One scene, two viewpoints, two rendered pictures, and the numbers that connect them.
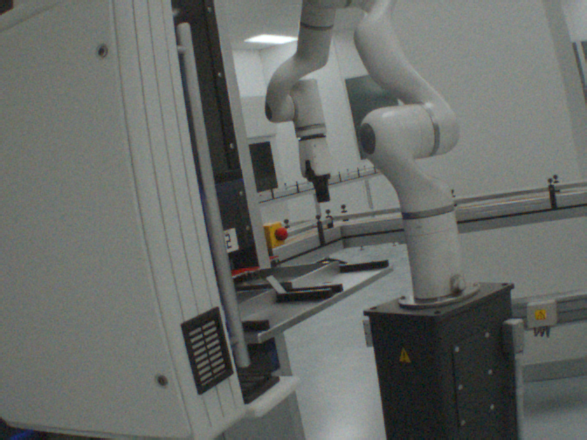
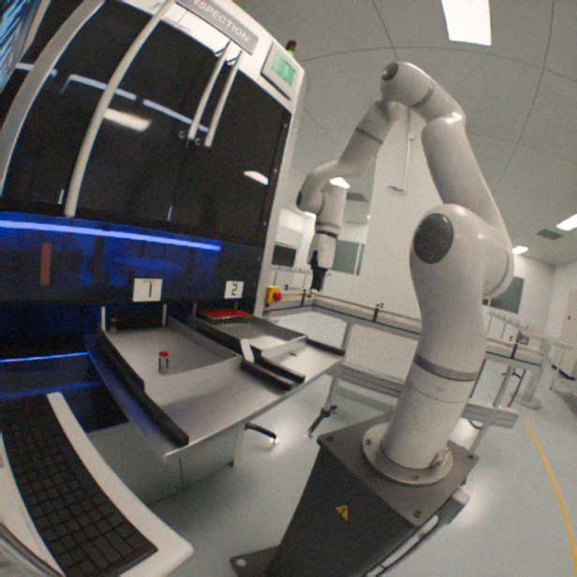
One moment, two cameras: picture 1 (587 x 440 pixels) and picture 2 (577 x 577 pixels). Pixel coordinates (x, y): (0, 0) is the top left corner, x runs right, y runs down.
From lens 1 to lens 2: 1.32 m
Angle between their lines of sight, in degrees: 3
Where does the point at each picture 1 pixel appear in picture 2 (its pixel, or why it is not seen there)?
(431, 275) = (421, 447)
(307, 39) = (356, 144)
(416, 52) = (383, 226)
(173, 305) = not seen: outside the picture
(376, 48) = (454, 141)
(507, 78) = not seen: hidden behind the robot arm
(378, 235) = (332, 311)
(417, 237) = (430, 399)
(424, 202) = (464, 362)
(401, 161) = (473, 294)
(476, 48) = not seen: hidden behind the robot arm
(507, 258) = (389, 345)
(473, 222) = (390, 327)
